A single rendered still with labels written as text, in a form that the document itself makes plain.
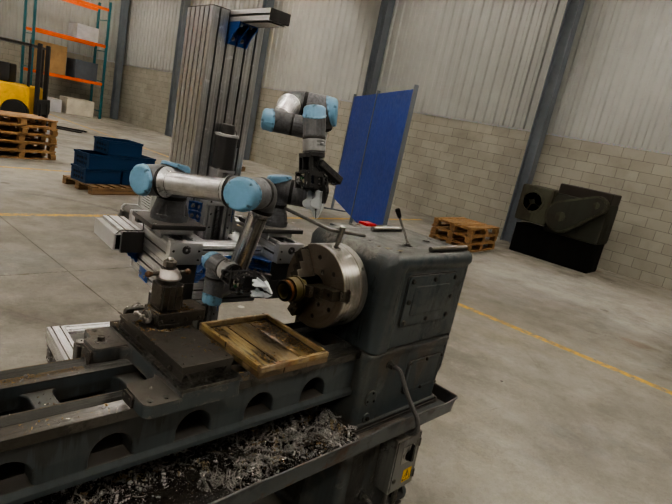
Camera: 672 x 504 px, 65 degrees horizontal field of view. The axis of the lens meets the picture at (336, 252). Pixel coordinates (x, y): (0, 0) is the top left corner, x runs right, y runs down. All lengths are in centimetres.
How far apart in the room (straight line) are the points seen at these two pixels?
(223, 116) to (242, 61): 25
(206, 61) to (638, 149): 1018
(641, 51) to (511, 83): 255
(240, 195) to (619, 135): 1057
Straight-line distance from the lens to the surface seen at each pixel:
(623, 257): 1175
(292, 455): 186
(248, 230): 198
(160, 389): 150
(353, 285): 185
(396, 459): 241
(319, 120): 173
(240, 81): 244
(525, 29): 1308
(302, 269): 189
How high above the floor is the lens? 165
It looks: 13 degrees down
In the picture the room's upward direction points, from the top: 12 degrees clockwise
